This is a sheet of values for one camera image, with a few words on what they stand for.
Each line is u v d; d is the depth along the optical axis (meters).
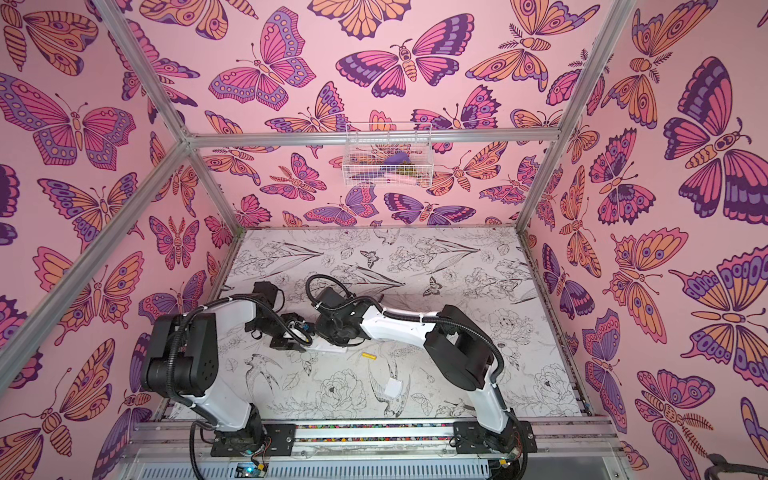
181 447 0.73
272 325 0.79
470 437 0.73
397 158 0.95
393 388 0.82
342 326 0.66
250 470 0.72
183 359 0.47
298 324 0.78
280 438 0.73
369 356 0.88
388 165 0.94
